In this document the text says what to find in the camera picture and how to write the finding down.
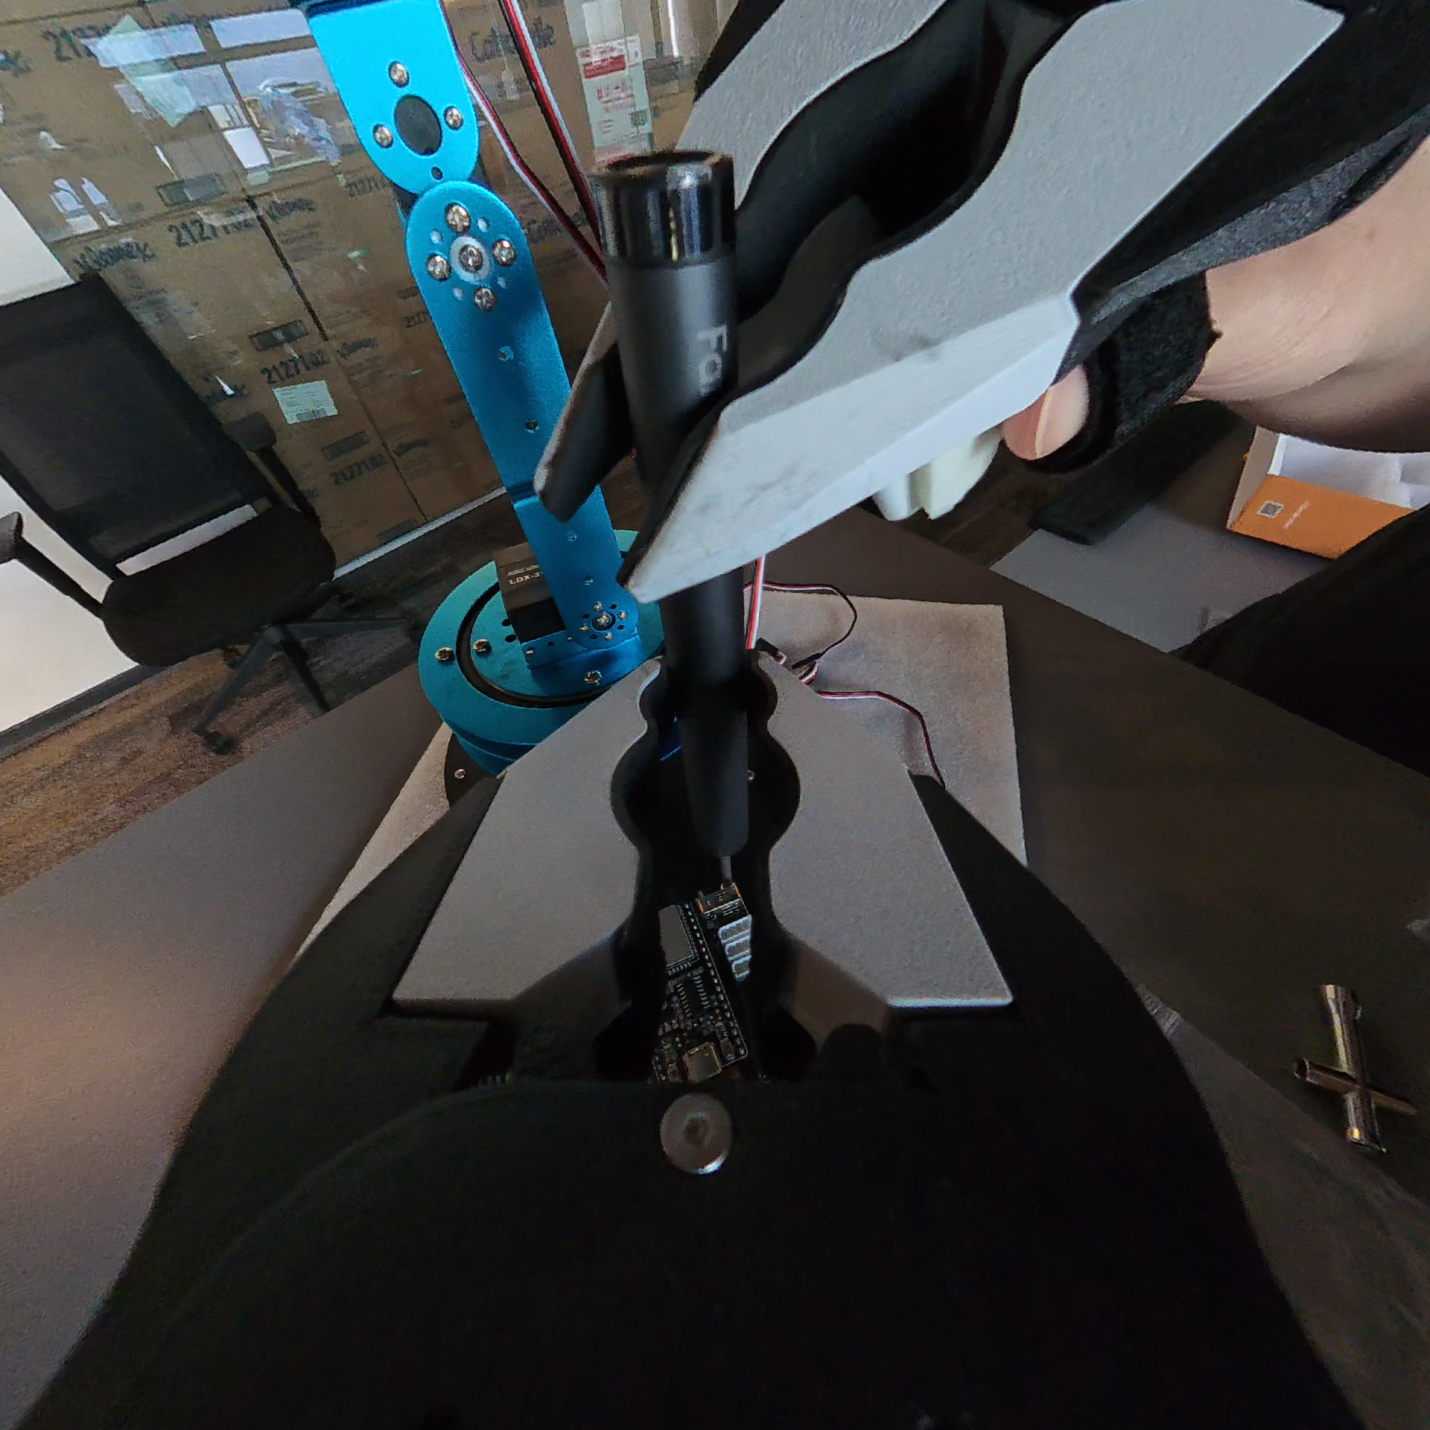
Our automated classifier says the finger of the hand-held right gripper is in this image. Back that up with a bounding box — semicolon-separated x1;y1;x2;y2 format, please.
534;0;975;522
621;9;1342;595

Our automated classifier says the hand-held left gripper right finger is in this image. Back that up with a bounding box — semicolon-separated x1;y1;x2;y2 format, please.
732;657;1016;1052

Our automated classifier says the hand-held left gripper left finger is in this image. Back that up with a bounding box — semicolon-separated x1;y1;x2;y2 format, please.
394;665;675;1080

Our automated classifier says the black electric screwdriver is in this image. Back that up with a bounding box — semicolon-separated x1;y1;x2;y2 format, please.
586;151;778;863

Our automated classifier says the grey desk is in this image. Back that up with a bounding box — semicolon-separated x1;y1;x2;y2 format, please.
0;508;1430;1430

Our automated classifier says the person's right hand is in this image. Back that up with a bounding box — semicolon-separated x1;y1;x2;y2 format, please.
1003;135;1430;462

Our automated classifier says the black circuit board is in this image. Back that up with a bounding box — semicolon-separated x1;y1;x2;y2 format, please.
648;876;761;1086

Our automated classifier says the white foam sheet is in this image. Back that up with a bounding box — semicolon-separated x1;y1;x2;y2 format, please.
295;586;1030;975

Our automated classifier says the light grey table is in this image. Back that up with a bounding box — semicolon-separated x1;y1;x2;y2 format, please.
988;425;1377;656

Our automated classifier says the large clear zip bag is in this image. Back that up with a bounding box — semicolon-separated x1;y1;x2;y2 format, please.
1140;988;1342;1231

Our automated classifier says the orange white cardboard box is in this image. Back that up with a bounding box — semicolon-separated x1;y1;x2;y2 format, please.
1226;430;1430;561

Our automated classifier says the black office chair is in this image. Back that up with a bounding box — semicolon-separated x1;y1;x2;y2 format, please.
0;273;416;753

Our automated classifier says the metal cross socket wrench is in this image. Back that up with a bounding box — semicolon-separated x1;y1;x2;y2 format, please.
1290;984;1418;1155

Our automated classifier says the person's black shirt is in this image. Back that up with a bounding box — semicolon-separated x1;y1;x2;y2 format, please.
1179;525;1430;778

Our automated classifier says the stack of cardboard boxes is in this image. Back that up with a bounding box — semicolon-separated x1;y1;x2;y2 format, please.
0;0;717;573

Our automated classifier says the red white black servo cable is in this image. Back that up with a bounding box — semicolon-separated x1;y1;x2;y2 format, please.
742;553;952;790

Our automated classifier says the servo cable bundle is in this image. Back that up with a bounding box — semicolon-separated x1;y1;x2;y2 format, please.
464;0;611;282

